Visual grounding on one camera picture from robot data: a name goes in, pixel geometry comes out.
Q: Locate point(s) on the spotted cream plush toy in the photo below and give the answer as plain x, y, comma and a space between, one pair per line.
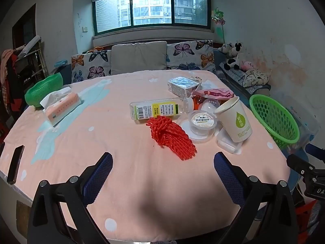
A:
256, 77

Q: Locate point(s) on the green wall sticker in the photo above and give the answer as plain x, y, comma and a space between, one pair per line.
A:
219, 31

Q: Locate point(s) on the teal plastic box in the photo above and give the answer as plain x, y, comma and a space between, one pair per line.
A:
61, 63

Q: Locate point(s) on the beige cushion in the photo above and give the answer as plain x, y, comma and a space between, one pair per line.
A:
138, 57

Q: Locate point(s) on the white and blue milk carton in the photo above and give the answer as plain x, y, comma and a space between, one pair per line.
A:
182, 86

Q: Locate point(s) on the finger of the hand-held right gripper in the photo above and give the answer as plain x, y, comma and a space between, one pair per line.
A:
299, 164
316, 149

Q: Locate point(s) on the pink tissue pack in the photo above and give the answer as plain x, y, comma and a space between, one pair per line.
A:
63, 106

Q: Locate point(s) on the colourful pinwheel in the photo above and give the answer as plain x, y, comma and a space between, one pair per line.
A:
218, 16

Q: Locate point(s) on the orange snack packet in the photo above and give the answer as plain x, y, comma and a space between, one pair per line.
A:
196, 102

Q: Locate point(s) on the dark blue sofa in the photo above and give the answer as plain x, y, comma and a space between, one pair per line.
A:
64, 73

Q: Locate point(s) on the green framed window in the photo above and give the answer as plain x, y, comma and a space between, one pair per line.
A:
152, 10

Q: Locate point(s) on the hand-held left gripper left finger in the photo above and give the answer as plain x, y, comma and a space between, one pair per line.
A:
100, 175

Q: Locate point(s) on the pink snack packet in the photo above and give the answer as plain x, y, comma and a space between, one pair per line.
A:
215, 93

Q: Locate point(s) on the clear jelly cup white label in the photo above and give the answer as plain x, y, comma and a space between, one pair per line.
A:
202, 119

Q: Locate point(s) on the clear plastic tray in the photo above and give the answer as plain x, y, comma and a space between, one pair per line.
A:
227, 144

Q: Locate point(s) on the pink plush toy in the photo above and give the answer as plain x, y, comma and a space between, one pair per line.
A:
247, 65

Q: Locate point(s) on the orange plush toy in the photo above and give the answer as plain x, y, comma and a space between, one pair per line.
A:
96, 49

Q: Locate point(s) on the clear plastic bottle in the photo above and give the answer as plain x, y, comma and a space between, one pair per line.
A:
157, 108

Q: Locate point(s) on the black and white cow plush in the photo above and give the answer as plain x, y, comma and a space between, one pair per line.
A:
234, 56

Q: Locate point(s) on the round white jelly cup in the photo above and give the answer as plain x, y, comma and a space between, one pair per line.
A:
209, 105

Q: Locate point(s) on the red foam net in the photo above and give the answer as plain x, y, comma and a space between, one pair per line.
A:
172, 137

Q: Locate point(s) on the clear plastic storage bin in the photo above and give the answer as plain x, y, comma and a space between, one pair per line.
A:
306, 129

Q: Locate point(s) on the white paper cup green drop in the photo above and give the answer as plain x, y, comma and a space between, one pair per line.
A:
236, 122

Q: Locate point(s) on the white paper roll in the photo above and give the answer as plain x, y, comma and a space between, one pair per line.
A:
30, 44

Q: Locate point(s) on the metal clothes rack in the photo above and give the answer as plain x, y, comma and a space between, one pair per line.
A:
38, 58

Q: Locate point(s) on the small black and white plush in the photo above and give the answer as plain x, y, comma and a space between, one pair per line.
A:
225, 48

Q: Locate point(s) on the hanging clothes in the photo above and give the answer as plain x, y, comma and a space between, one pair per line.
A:
10, 81

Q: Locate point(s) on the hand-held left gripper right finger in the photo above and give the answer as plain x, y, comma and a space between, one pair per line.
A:
227, 176

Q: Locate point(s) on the butterfly print cushion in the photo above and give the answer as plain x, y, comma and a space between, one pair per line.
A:
190, 54
91, 66

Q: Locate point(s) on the black phone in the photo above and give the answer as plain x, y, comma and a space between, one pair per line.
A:
2, 149
15, 164

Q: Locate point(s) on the green plastic basket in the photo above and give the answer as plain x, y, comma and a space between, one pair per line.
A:
274, 117

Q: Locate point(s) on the white plastic wrapper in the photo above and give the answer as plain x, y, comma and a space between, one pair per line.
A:
208, 84

